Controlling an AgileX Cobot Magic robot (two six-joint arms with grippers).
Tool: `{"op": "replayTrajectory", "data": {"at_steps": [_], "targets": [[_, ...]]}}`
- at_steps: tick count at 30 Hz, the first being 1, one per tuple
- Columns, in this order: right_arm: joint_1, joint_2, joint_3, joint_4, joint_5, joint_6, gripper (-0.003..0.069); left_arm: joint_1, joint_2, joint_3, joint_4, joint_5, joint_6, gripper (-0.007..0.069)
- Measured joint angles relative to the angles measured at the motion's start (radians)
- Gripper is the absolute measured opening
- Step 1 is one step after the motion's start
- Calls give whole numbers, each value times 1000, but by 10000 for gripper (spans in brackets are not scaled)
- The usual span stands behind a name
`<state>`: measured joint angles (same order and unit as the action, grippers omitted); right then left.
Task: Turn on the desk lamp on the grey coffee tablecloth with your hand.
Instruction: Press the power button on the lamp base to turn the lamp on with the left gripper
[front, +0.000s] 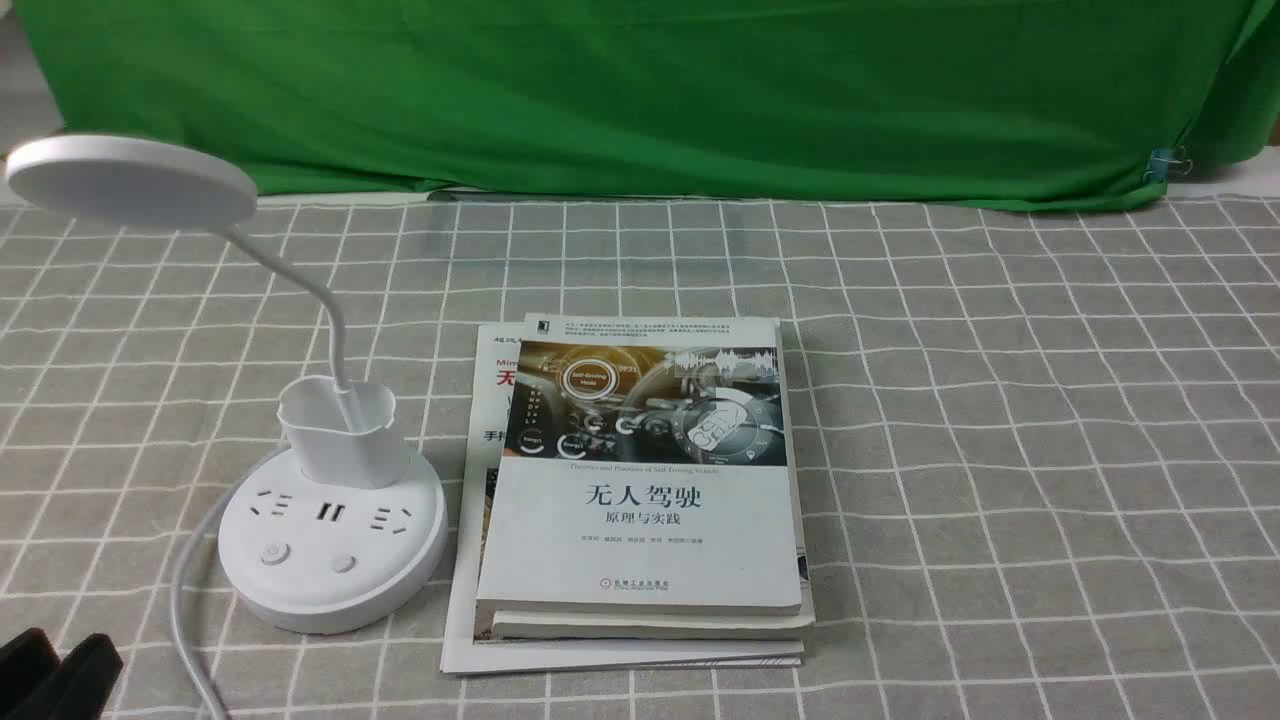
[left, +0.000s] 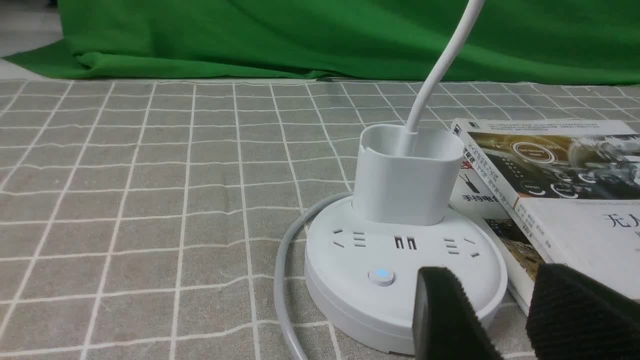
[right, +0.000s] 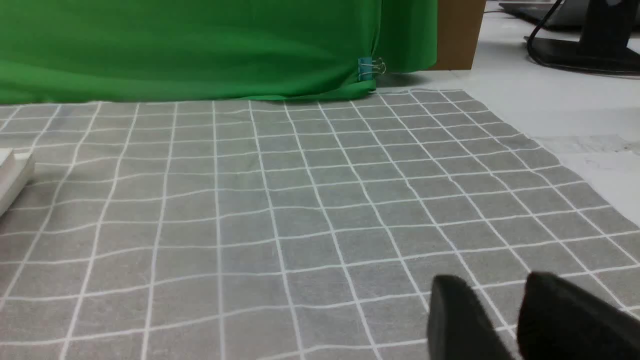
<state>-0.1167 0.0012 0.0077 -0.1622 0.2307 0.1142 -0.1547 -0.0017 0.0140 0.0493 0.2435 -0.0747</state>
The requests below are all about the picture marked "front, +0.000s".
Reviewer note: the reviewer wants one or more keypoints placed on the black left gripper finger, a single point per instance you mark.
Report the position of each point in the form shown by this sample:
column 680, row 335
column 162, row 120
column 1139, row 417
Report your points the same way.
column 79, row 683

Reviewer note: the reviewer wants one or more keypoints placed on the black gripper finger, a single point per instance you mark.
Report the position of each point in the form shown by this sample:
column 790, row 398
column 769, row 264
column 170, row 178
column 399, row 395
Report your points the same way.
column 27, row 661

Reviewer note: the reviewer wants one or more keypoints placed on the white desk lamp with sockets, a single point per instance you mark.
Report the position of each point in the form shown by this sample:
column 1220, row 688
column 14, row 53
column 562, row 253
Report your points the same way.
column 346, row 523

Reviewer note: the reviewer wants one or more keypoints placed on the bottom large white magazine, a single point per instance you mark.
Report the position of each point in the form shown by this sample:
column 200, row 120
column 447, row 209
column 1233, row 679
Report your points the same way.
column 462, row 652

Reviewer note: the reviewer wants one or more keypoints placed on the middle white book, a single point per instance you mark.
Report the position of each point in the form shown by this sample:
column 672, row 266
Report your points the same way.
column 650, row 628

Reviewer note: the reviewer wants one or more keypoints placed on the top self-driving textbook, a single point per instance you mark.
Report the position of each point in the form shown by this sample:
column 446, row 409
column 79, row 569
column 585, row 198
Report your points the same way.
column 640, row 500

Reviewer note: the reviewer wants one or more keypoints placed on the grey checked tablecloth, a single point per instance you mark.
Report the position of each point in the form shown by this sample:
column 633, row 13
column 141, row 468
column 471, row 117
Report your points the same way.
column 1037, row 455

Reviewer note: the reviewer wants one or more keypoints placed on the green backdrop cloth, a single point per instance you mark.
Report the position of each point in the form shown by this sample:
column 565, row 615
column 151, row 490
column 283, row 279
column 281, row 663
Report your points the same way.
column 1009, row 105

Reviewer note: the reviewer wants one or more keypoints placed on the blue binder clip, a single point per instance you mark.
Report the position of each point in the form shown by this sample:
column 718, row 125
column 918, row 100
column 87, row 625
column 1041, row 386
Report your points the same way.
column 1166, row 165

